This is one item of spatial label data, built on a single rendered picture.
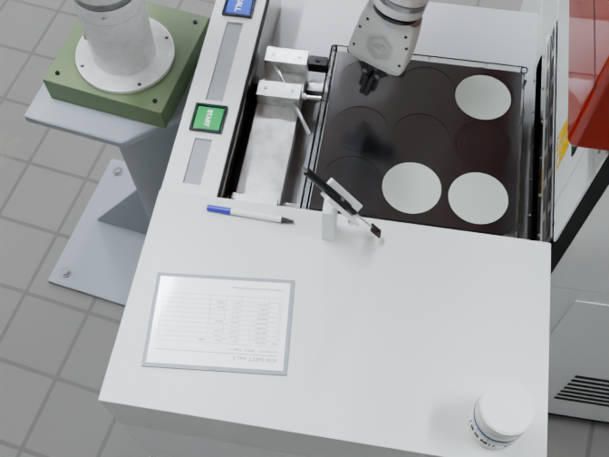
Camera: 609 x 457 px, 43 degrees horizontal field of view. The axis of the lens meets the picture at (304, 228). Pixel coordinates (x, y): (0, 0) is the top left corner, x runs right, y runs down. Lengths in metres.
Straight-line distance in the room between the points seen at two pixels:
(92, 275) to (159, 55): 0.94
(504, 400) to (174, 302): 0.49
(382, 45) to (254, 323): 0.48
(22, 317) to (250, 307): 1.27
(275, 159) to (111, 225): 1.07
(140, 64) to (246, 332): 0.60
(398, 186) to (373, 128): 0.13
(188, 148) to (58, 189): 1.23
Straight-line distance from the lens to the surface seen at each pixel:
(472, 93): 1.46
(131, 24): 1.43
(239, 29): 1.46
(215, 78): 1.39
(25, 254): 2.42
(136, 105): 1.49
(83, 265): 2.33
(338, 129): 1.39
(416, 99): 1.43
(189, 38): 1.57
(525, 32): 1.68
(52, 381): 2.24
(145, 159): 1.72
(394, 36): 1.25
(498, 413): 1.03
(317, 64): 1.47
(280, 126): 1.41
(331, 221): 1.14
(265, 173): 1.36
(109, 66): 1.51
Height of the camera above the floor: 2.03
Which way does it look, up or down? 62 degrees down
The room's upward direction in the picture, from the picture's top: 2 degrees counter-clockwise
